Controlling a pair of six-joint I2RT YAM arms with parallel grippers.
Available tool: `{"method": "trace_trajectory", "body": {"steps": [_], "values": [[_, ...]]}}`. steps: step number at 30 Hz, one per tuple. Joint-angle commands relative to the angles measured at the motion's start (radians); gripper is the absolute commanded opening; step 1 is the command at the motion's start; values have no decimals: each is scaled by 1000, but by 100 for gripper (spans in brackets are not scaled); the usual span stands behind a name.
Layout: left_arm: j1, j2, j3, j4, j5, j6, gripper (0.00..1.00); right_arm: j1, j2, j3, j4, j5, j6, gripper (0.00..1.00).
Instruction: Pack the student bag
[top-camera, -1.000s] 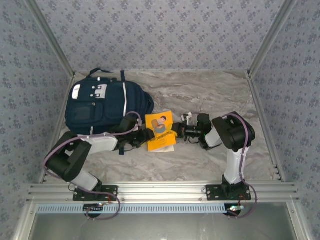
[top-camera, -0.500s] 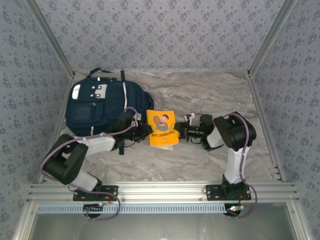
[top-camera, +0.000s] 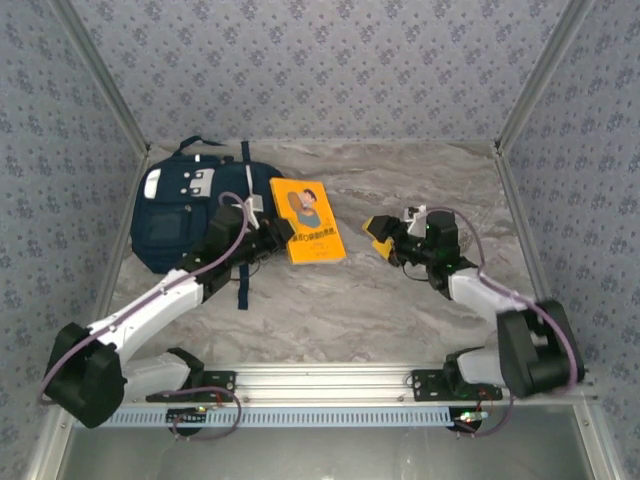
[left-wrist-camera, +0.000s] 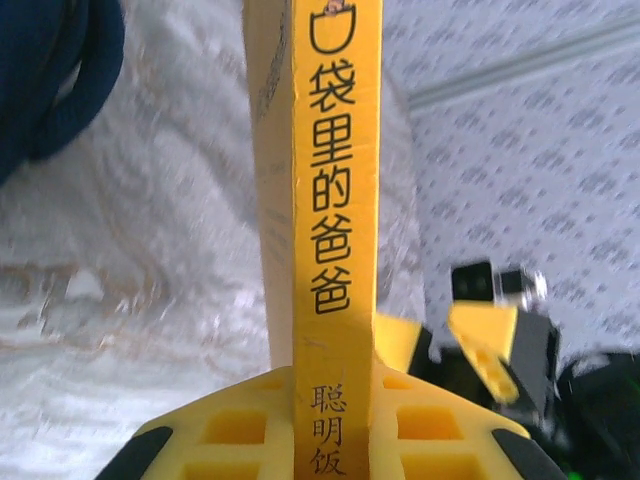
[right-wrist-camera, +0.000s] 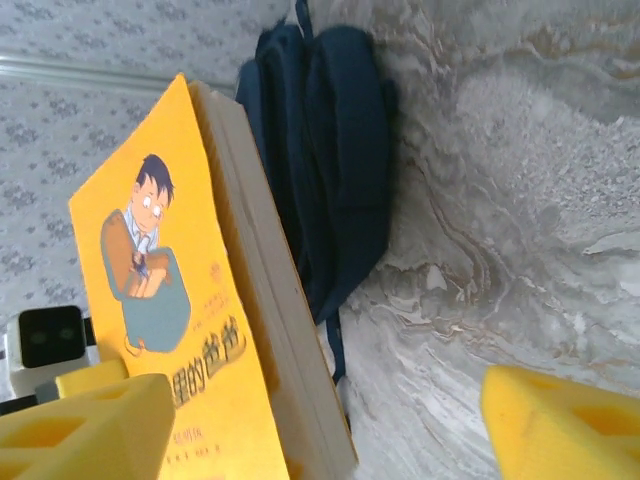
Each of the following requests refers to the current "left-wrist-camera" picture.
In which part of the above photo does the aluminium frame post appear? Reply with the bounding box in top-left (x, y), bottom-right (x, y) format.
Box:
top-left (407, 12), bottom-right (640, 109)

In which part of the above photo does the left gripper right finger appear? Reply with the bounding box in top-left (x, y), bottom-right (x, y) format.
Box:
top-left (369, 359), bottom-right (569, 480)

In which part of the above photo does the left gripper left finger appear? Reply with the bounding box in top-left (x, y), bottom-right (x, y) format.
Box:
top-left (107, 364), bottom-right (297, 480)

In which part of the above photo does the navy blue backpack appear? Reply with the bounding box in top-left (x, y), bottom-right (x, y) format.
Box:
top-left (0, 0), bottom-right (126, 186)

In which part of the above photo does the yellow book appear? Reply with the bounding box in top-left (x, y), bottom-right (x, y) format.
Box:
top-left (242, 0), bottom-right (384, 480)

